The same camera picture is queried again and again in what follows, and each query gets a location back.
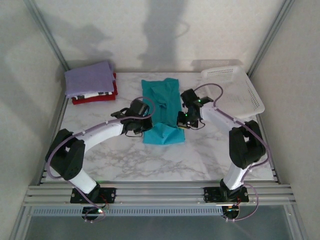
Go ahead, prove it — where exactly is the teal t-shirt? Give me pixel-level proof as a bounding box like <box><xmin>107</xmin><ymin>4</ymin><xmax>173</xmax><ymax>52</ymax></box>
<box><xmin>140</xmin><ymin>77</ymin><xmax>187</xmax><ymax>146</ymax></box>

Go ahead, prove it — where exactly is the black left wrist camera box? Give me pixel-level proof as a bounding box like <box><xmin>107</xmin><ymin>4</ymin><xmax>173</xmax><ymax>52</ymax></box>
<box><xmin>110</xmin><ymin>107</ymin><xmax>130</xmax><ymax>119</ymax></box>

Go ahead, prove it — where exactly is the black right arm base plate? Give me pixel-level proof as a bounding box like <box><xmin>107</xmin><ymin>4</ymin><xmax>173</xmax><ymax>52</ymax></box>
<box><xmin>203</xmin><ymin>186</ymin><xmax>249</xmax><ymax>204</ymax></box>

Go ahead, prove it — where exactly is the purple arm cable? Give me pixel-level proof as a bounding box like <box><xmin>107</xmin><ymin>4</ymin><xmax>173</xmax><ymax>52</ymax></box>
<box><xmin>47</xmin><ymin>96</ymin><xmax>157</xmax><ymax>224</ymax></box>
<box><xmin>194</xmin><ymin>83</ymin><xmax>274</xmax><ymax>223</ymax></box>

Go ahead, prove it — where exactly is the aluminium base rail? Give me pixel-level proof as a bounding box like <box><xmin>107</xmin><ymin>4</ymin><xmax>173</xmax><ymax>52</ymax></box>
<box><xmin>23</xmin><ymin>182</ymin><xmax>298</xmax><ymax>207</ymax></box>

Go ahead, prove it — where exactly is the thin black right gripper cable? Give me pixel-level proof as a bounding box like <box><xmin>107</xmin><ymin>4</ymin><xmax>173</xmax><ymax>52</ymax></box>
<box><xmin>192</xmin><ymin>119</ymin><xmax>206</xmax><ymax>130</ymax></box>

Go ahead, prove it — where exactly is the thin black left gripper cable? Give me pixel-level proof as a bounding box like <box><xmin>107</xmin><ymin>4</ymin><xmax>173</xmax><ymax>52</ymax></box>
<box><xmin>124</xmin><ymin>129</ymin><xmax>145</xmax><ymax>138</ymax></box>

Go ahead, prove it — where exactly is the white perforated plastic basket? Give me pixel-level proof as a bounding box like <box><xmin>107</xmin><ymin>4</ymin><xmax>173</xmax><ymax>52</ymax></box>
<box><xmin>200</xmin><ymin>65</ymin><xmax>266</xmax><ymax>119</ymax></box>

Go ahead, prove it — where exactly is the aluminium table side rail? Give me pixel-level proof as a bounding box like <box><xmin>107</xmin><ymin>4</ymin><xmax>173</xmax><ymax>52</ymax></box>
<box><xmin>256</xmin><ymin>114</ymin><xmax>280</xmax><ymax>185</ymax></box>
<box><xmin>37</xmin><ymin>96</ymin><xmax>70</xmax><ymax>186</ymax></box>

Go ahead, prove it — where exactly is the folded red t-shirt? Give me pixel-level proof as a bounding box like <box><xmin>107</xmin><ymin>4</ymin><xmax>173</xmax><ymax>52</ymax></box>
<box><xmin>71</xmin><ymin>72</ymin><xmax>119</xmax><ymax>106</ymax></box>

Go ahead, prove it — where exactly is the folded white printed t-shirt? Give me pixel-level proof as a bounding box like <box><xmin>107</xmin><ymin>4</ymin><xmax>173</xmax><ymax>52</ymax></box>
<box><xmin>74</xmin><ymin>91</ymin><xmax>114</xmax><ymax>99</ymax></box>

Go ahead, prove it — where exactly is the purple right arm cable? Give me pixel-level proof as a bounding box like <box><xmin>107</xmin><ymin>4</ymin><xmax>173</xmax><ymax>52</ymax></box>
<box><xmin>194</xmin><ymin>83</ymin><xmax>274</xmax><ymax>223</ymax></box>

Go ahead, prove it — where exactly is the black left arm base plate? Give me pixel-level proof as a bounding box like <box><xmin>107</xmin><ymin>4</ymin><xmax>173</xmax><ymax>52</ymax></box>
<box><xmin>69</xmin><ymin>186</ymin><xmax>117</xmax><ymax>204</ymax></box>

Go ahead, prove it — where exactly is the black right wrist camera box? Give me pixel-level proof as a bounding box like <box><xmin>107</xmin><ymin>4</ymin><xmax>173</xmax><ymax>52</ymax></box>
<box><xmin>197</xmin><ymin>95</ymin><xmax>214</xmax><ymax>105</ymax></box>

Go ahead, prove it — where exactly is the folded lilac t-shirt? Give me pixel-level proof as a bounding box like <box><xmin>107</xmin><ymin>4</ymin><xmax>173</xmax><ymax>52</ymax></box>
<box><xmin>64</xmin><ymin>60</ymin><xmax>116</xmax><ymax>99</ymax></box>

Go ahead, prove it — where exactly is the grey slotted cable duct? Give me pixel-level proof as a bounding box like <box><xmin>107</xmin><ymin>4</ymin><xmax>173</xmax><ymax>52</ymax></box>
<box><xmin>32</xmin><ymin>206</ymin><xmax>224</xmax><ymax>217</ymax></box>

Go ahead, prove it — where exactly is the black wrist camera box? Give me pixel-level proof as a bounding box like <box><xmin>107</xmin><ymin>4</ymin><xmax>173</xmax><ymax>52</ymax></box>
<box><xmin>197</xmin><ymin>95</ymin><xmax>214</xmax><ymax>105</ymax></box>
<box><xmin>110</xmin><ymin>107</ymin><xmax>130</xmax><ymax>119</ymax></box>

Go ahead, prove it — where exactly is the aluminium frame post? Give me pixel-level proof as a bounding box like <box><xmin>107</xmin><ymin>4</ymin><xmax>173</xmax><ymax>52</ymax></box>
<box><xmin>23</xmin><ymin>0</ymin><xmax>70</xmax><ymax>73</ymax></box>
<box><xmin>246</xmin><ymin>0</ymin><xmax>297</xmax><ymax>77</ymax></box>

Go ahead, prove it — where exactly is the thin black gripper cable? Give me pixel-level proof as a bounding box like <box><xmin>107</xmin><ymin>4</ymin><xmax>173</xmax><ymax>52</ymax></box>
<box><xmin>192</xmin><ymin>119</ymin><xmax>206</xmax><ymax>130</ymax></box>
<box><xmin>124</xmin><ymin>129</ymin><xmax>145</xmax><ymax>138</ymax></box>

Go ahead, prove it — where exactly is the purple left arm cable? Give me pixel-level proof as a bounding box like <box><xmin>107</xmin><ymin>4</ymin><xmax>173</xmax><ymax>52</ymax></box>
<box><xmin>47</xmin><ymin>96</ymin><xmax>157</xmax><ymax>224</ymax></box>

